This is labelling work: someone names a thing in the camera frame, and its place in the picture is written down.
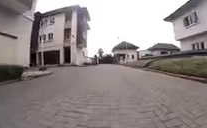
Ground small house dark hipped roof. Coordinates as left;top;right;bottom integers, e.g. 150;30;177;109
111;40;140;64

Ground cream building with overhang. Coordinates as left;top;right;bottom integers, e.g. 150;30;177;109
0;0;38;68

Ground white two-storey house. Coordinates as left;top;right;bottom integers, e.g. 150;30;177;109
163;0;207;53

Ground dark low wall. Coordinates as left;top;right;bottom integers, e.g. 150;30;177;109
139;48;207;61

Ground white multi-storey building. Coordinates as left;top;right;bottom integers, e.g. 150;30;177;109
29;4;92;67

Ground tree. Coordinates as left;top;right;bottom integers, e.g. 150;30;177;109
97;47;105;59

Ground low house dark roof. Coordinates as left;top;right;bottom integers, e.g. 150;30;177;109
146;42;181;57

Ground pale concrete slab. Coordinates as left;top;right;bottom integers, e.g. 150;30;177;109
20;68;55;81

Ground thin pole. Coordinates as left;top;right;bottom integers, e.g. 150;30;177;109
39;19;45;70

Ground grey brick paved road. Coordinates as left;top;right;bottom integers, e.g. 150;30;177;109
0;63;207;128

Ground dark green hedge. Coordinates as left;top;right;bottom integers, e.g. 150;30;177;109
0;64;25;85

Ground concrete kerb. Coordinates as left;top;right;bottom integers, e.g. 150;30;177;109
119;63;207;85

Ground grass verge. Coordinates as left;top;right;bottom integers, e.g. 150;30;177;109
125;57;207;80

